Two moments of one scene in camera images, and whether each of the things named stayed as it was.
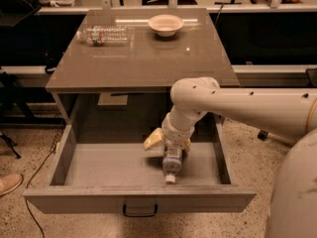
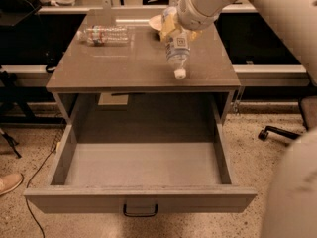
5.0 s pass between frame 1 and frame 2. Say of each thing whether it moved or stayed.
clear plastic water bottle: stayed
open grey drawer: stayed
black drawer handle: stayed
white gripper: moved
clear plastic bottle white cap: moved
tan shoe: stayed
